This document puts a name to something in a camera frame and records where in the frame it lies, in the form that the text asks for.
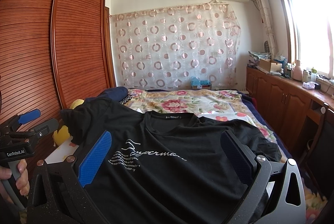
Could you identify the stack of papers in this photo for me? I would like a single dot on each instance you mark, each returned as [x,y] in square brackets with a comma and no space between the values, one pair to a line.
[255,57]

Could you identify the wooden slatted wardrobe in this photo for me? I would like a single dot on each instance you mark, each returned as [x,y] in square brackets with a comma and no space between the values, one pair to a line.
[53,52]

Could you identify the white flower print towel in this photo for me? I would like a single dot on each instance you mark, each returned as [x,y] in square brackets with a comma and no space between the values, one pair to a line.
[62,152]

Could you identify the pink bottle on cabinet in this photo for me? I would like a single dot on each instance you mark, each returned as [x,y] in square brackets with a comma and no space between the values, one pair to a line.
[297,71]

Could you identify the wooden low cabinet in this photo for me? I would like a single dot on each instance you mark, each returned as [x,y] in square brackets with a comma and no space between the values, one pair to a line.
[291,111]

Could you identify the floral bed cover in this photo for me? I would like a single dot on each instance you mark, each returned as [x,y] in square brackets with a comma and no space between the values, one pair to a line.
[222,105]

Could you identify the person's left hand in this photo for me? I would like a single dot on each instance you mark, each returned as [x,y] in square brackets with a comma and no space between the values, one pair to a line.
[22,183]

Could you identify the rolled side curtain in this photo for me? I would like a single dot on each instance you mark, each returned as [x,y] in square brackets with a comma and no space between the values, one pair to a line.
[266,16]

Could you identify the navy folded garment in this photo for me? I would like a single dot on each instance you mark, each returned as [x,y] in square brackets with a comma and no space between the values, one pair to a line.
[117,94]

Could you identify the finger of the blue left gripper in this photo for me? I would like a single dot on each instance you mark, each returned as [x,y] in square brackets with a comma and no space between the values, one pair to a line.
[29,116]

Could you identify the blue tissue package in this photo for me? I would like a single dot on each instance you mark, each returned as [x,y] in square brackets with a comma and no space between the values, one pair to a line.
[197,84]

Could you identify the pink circle patterned curtain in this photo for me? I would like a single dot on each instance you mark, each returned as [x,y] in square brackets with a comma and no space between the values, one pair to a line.
[169,48]

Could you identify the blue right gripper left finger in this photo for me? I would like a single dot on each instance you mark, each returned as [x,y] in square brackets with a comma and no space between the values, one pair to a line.
[93,159]

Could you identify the yellow pikachu plush toy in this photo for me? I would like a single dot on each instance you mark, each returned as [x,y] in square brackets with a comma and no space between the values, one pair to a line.
[62,134]

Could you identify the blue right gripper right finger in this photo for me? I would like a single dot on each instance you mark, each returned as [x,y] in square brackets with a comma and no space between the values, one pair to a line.
[240,156]

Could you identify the window with wooden frame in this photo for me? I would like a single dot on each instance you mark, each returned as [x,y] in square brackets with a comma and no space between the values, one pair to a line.
[310,28]

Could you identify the black printed t-shirt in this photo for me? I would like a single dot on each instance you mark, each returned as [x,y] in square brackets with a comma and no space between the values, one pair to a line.
[163,168]

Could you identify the cardboard box on cabinet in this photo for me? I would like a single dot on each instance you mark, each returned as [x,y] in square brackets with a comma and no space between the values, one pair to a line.
[270,65]

